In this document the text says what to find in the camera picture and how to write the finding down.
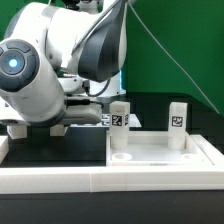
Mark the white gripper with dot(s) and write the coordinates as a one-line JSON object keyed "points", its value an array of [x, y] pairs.
{"points": [[81, 111]]}

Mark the white square table top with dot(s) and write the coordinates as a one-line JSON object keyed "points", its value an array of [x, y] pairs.
{"points": [[150, 148]]}

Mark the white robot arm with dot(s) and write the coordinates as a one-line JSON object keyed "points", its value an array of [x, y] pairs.
{"points": [[86, 39]]}

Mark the white marker base plate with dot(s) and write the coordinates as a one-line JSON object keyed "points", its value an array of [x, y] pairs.
{"points": [[131, 120]]}

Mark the white U-shaped obstacle wall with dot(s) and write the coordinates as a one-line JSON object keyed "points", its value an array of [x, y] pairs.
{"points": [[117, 178]]}

